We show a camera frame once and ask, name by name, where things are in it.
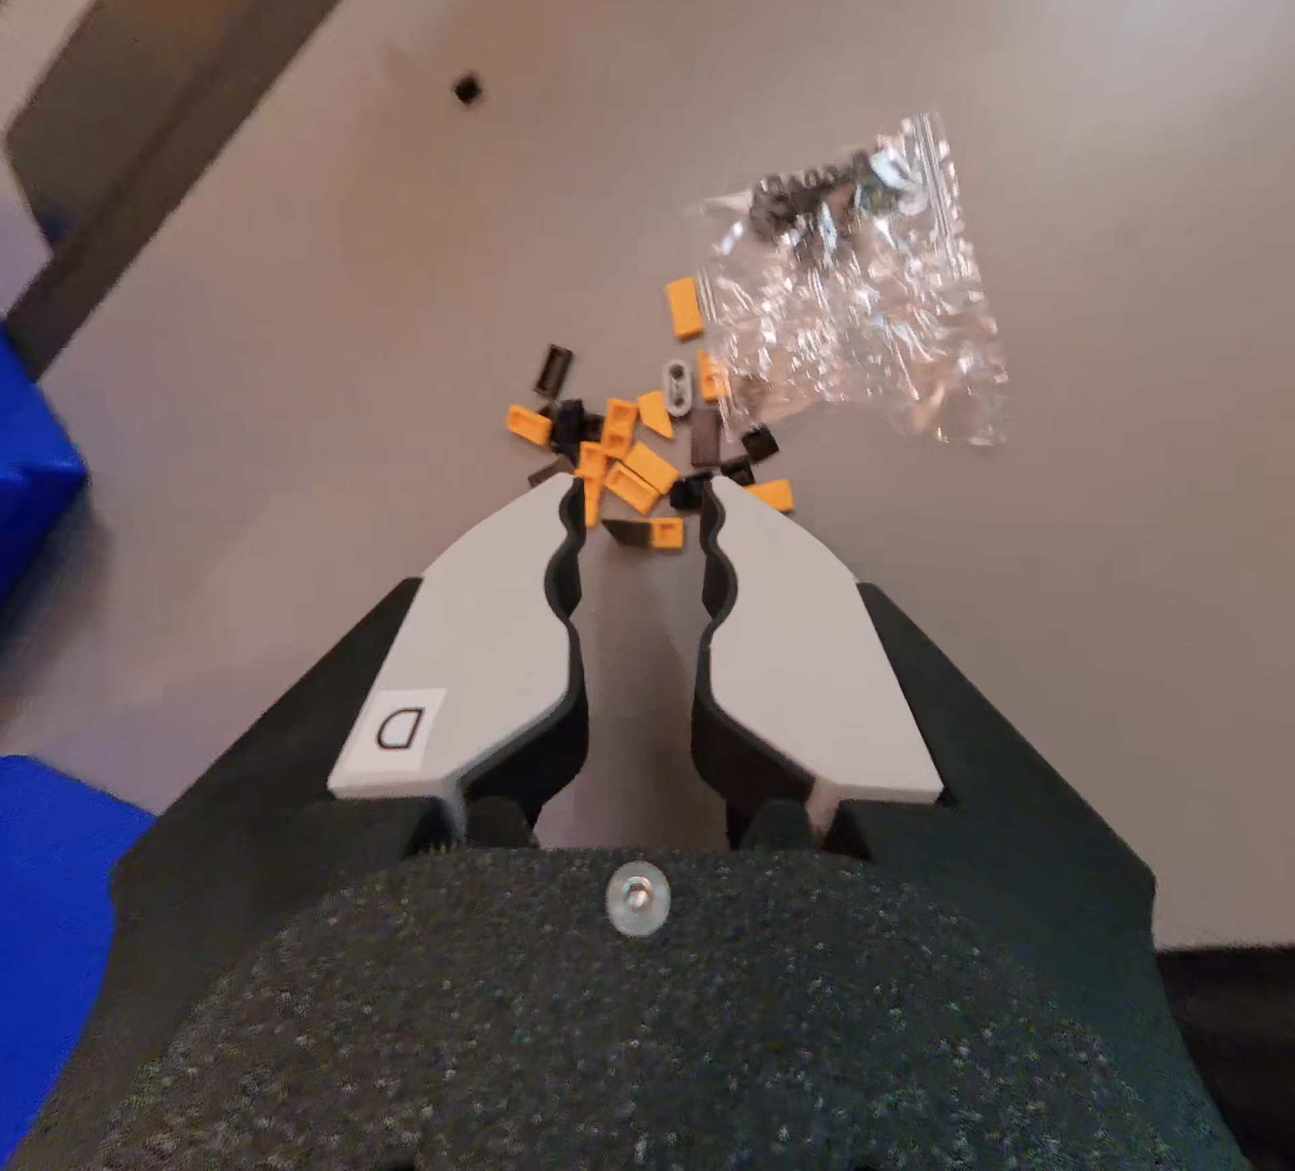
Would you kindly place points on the tiny black lego piece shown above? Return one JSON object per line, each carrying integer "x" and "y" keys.
{"x": 467, "y": 89}

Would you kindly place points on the heap of yellow black tiles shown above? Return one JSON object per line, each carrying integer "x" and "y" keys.
{"x": 648, "y": 468}

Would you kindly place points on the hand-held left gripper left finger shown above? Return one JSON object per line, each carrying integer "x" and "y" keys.
{"x": 475, "y": 665}

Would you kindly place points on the clear plastic bag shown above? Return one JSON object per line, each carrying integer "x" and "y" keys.
{"x": 860, "y": 321}

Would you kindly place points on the blue plastic bin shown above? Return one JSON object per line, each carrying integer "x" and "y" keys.
{"x": 50, "y": 938}
{"x": 30, "y": 463}

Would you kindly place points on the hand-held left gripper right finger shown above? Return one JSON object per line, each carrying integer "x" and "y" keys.
{"x": 810, "y": 675}

